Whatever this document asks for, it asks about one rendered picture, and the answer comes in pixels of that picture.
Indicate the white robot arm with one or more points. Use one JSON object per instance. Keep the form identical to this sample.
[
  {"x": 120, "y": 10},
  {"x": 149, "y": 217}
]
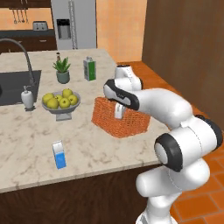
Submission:
[{"x": 172, "y": 110}]

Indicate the yellow-green apple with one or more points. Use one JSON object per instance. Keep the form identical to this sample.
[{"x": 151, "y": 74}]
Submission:
[
  {"x": 67, "y": 92},
  {"x": 47, "y": 97},
  {"x": 58, "y": 97},
  {"x": 53, "y": 103},
  {"x": 64, "y": 102},
  {"x": 73, "y": 100}
]

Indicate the black curved tap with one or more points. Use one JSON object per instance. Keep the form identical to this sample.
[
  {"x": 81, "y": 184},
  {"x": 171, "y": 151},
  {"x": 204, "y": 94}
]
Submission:
[{"x": 26, "y": 57}]

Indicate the dark wood base cupboards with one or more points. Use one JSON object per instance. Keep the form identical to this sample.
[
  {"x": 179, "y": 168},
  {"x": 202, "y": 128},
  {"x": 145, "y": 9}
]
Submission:
[{"x": 40, "y": 43}]

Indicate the orange woven basket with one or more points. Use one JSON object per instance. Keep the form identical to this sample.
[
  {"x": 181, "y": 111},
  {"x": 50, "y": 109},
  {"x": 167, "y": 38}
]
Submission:
[{"x": 128, "y": 122}]

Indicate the dark wood island cabinet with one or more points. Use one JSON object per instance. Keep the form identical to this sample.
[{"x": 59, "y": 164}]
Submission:
[{"x": 73, "y": 198}]

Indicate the green and white carton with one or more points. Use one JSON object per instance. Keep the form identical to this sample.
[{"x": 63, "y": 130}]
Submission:
[{"x": 89, "y": 69}]

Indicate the dark grey sink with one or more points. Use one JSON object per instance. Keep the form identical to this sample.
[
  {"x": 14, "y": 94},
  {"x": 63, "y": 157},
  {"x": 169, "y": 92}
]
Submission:
[{"x": 14, "y": 87}]

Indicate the tall brown wood cabinet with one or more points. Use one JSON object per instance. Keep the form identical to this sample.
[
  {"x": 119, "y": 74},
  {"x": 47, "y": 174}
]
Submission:
[{"x": 186, "y": 52}]

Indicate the grey fruit bowl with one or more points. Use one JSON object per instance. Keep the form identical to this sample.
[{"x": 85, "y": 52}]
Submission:
[{"x": 62, "y": 112}]

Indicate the white soap dispenser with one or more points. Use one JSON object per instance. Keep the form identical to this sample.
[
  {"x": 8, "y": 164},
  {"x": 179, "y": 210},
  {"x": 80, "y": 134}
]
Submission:
[{"x": 28, "y": 98}]

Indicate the hanging kitchen tool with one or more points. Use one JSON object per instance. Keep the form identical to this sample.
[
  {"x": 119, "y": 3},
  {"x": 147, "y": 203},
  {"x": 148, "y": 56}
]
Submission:
[
  {"x": 26, "y": 16},
  {"x": 15, "y": 17},
  {"x": 23, "y": 16},
  {"x": 19, "y": 16}
]

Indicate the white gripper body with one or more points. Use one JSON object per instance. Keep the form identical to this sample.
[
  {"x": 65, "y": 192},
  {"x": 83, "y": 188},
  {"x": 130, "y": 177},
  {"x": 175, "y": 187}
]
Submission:
[{"x": 119, "y": 111}]

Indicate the grey fridge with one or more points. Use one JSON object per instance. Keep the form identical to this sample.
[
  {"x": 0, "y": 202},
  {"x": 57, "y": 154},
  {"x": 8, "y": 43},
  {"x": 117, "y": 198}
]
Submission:
[{"x": 78, "y": 23}]

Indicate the dark wood wall cupboards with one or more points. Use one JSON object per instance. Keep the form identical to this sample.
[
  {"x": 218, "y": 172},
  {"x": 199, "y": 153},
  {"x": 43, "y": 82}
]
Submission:
[{"x": 26, "y": 3}]

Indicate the blue and white carton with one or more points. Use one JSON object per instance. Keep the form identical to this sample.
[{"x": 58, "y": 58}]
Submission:
[{"x": 59, "y": 156}]

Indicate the potted green plant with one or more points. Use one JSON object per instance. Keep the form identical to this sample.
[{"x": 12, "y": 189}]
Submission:
[{"x": 62, "y": 71}]

